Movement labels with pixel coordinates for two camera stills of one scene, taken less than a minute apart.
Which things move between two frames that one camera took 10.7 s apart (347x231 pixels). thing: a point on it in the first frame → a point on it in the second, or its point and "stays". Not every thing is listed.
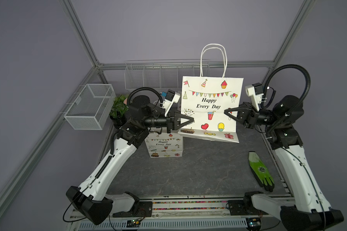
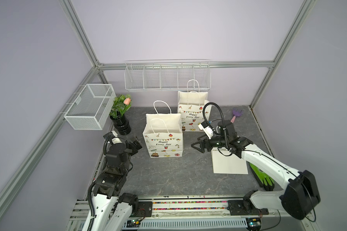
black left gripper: (172, 121) → (134, 149)
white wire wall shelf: (163, 74) stays
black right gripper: (249, 116) → (205, 139)
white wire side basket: (93, 108) stays
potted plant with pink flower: (117, 113) stays
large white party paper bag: (205, 99) → (225, 161)
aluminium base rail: (210, 212) stays
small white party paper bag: (160, 143) stays
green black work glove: (260, 172) stays
